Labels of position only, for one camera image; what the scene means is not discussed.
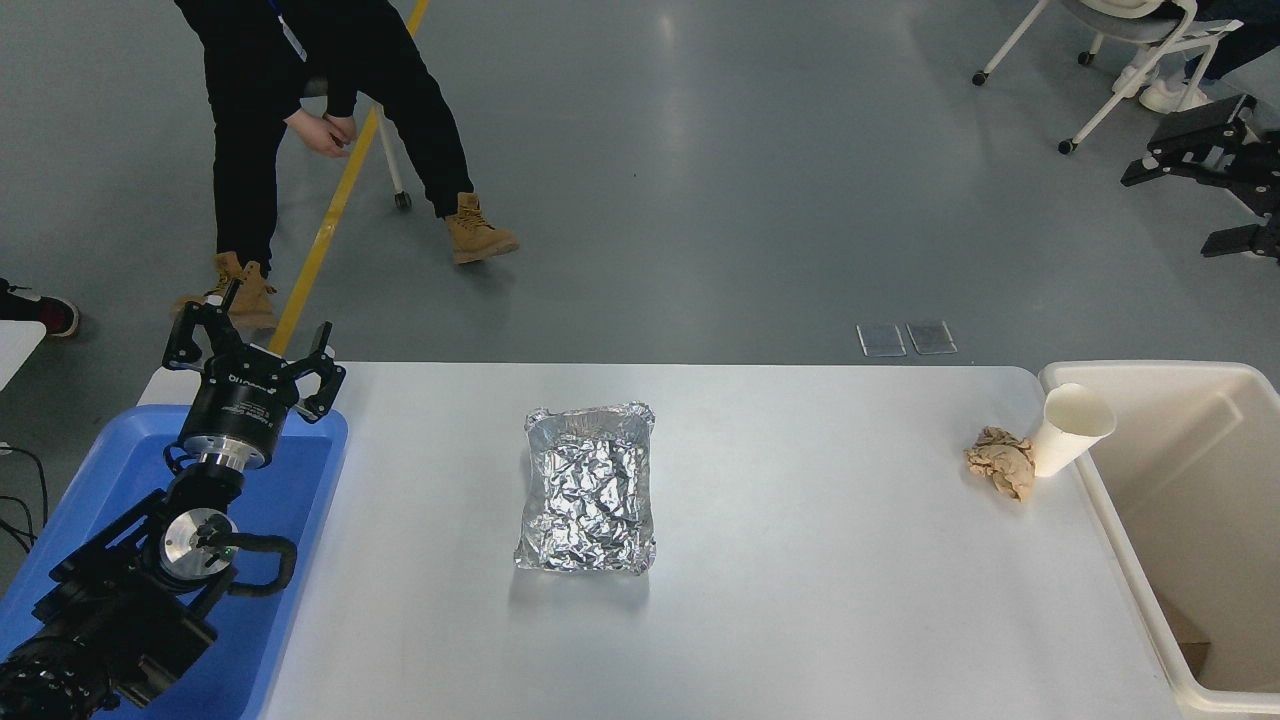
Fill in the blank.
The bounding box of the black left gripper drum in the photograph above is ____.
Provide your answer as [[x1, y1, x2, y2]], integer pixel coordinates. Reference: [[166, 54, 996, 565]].
[[180, 346, 298, 453]]

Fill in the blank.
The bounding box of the white paper cup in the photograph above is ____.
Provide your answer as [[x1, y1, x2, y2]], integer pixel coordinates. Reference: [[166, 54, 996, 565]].
[[1032, 383, 1117, 478]]

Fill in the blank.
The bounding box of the person's right hand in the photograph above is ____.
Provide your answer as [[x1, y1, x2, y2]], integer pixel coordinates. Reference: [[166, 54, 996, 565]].
[[285, 108, 351, 159]]

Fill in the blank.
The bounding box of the person with white shoes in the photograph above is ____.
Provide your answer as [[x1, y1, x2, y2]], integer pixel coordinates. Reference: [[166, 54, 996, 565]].
[[1115, 0, 1280, 113]]

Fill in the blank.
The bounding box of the blue plastic tray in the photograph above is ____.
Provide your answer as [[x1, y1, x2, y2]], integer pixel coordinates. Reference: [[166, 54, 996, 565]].
[[0, 403, 351, 720]]

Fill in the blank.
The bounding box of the grey white wheeled chair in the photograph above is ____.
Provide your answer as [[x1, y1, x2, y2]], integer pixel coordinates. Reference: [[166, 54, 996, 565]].
[[300, 75, 413, 211], [972, 0, 1246, 156]]

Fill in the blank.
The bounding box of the person with dark red shoe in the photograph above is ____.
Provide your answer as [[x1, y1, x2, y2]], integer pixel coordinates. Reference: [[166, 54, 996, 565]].
[[0, 278, 79, 338]]

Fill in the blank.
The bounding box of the small white side table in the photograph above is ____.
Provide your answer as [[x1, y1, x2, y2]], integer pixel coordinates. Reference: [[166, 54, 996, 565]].
[[0, 320, 48, 391]]

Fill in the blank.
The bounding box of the large pale plastic bin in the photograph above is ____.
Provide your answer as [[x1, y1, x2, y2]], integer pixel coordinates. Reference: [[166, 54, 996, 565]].
[[1038, 360, 1280, 719]]

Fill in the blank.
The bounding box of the crumpled silver foil tray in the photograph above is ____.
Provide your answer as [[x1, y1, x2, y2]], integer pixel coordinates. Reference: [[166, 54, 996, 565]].
[[514, 402, 658, 575]]

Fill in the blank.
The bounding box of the crumpled tan paper ball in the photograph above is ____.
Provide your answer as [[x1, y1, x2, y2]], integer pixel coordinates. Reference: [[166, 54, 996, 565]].
[[964, 426, 1037, 503]]

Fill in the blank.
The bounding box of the brown cardboard piece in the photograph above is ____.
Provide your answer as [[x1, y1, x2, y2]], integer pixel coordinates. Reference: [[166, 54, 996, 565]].
[[1150, 590, 1213, 681]]

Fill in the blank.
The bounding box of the black cable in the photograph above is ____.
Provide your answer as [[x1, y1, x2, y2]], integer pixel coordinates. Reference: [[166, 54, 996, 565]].
[[0, 442, 51, 556]]

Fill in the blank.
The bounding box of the person with lanyard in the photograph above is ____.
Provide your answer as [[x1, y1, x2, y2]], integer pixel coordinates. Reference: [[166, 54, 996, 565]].
[[172, 0, 521, 333]]

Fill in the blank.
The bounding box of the blue lanyard with badge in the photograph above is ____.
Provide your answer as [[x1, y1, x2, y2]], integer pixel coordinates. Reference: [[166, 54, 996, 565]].
[[270, 0, 307, 61]]

